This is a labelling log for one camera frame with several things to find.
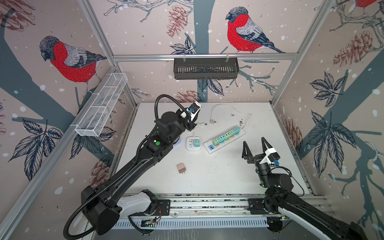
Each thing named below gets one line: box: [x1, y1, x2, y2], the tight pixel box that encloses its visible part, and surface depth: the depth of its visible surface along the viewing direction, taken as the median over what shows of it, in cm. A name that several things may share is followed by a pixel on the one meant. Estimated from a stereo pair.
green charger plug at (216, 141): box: [212, 137, 220, 146], surface depth 93 cm
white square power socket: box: [186, 136, 202, 151], surface depth 96 cm
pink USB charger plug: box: [176, 162, 186, 175], surface depth 87 cm
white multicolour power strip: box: [203, 126, 246, 155], surface depth 96 cm
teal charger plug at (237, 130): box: [233, 126, 241, 135], surface depth 99 cm
